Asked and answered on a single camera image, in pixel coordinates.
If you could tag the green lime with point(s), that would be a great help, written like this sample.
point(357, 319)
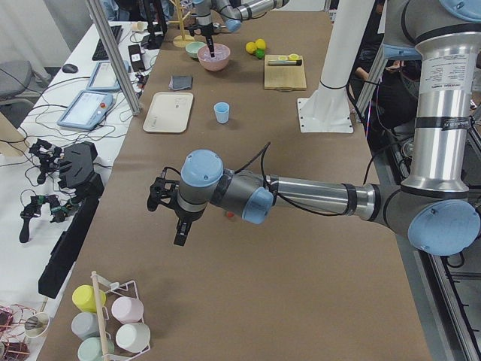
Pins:
point(260, 54)

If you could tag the white cup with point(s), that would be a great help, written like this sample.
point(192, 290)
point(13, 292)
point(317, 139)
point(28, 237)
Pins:
point(133, 337)

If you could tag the mint green cup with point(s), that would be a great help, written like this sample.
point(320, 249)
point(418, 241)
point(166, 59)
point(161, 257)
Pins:
point(90, 350)

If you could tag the light blue cup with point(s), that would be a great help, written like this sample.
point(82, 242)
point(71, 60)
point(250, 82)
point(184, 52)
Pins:
point(221, 111)

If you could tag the yellow lemon lower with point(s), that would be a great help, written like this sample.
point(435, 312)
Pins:
point(260, 44)

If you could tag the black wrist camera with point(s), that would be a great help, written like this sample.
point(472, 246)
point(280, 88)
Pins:
point(163, 191)

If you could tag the black computer mouse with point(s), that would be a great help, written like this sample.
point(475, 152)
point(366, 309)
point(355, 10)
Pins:
point(69, 68)

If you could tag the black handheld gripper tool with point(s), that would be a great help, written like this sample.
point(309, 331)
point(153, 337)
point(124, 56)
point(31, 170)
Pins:
point(33, 209)

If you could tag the grey cup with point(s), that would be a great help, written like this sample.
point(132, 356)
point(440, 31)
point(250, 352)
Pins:
point(85, 325)

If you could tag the wooden cutting board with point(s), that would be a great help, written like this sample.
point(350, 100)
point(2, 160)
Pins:
point(283, 78)

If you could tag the black bracket device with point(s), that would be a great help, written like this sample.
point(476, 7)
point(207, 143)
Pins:
point(76, 172)

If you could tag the green bowl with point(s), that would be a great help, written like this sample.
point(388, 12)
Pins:
point(192, 48)

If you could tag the teach pendant near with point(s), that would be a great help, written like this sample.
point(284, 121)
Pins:
point(87, 110)

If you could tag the clear ice cubes pile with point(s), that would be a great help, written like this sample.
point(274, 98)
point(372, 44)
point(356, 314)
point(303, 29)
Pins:
point(220, 54)

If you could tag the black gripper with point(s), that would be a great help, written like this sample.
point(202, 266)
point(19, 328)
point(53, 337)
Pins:
point(204, 31)
point(186, 216)

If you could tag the white wire cup rack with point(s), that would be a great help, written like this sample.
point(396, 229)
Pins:
point(106, 292)

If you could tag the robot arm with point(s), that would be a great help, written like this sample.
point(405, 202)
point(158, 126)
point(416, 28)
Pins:
point(232, 15)
point(430, 208)

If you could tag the yellow cup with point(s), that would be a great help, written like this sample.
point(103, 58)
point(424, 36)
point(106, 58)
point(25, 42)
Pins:
point(83, 298)

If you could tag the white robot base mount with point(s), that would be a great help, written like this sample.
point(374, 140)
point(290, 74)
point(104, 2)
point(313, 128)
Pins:
point(327, 109)

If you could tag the yellow lemon upper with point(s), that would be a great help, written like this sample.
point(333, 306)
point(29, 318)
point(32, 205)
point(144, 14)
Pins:
point(251, 47)

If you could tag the pink bowl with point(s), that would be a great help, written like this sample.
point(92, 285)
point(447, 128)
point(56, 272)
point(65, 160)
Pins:
point(216, 63)

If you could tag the teach pendant far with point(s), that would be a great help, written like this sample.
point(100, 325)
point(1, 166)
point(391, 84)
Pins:
point(103, 78)

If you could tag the pink cup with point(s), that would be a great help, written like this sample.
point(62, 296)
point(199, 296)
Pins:
point(127, 309)

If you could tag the teach pendant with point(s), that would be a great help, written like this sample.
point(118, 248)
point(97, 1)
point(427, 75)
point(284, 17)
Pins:
point(103, 78)
point(87, 110)

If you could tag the paper cup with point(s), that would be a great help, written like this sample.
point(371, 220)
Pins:
point(139, 26)

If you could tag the aluminium camera post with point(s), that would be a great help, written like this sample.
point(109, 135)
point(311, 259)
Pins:
point(106, 35)

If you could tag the cream rabbit tray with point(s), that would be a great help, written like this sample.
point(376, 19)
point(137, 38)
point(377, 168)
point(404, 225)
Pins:
point(168, 113)

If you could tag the yellow lemon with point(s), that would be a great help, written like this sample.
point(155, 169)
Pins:
point(260, 44)
point(251, 47)

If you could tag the grey folded cloth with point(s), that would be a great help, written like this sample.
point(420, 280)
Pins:
point(180, 82)

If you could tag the wooden mug tree stand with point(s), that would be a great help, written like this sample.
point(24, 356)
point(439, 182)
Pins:
point(181, 15)

